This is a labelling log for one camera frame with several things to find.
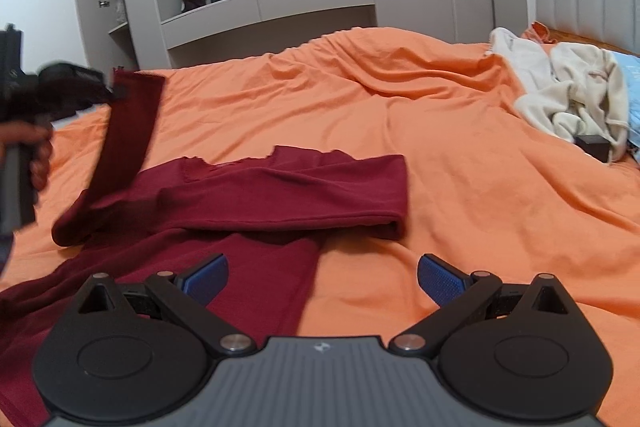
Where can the cream crumpled garment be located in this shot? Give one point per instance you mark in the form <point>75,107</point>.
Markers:
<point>565,82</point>

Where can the light blue pillow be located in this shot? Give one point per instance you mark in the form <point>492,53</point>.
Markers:
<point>631,82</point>

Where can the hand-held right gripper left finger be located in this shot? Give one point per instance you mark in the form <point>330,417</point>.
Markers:
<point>207,279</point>

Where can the person's left hand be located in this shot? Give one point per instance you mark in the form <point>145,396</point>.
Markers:
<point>37,157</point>

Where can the orange bed blanket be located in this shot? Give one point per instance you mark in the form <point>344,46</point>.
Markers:
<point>350,92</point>

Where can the dark red long-sleeved shirt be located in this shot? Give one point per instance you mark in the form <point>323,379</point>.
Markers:
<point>280,192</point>

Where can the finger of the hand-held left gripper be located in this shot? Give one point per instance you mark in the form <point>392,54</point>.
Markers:
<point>102,91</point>

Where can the small black box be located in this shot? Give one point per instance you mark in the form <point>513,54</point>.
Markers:
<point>594,146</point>

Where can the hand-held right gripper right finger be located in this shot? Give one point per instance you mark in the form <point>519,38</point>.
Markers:
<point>440,279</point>

